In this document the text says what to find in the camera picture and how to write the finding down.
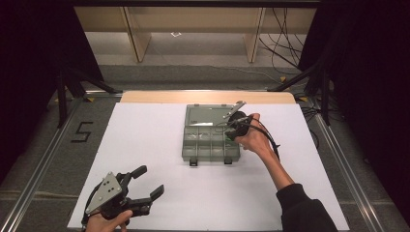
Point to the person's left hand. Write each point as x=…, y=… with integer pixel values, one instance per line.
x=104, y=224

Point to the yellow tape piece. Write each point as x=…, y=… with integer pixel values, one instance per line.
x=303, y=99
x=283, y=78
x=90, y=99

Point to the person's right hand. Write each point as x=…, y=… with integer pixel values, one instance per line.
x=256, y=140

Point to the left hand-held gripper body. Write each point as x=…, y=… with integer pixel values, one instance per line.
x=106, y=190

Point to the black curtain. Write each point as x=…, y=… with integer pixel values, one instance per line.
x=370, y=80
x=29, y=64

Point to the grey clear compartment box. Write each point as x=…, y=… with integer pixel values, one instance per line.
x=206, y=141

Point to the aluminium floor rail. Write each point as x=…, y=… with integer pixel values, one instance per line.
x=38, y=175
x=348, y=174

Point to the white table sheet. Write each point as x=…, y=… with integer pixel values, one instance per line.
x=145, y=141

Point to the light wooden desk frame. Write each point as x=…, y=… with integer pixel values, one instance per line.
x=138, y=38

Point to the black metal stand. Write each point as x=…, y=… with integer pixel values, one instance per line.
x=61, y=103
x=325, y=96

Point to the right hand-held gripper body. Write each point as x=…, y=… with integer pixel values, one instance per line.
x=239, y=121

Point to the light wooden table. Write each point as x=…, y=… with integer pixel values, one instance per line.
x=206, y=96

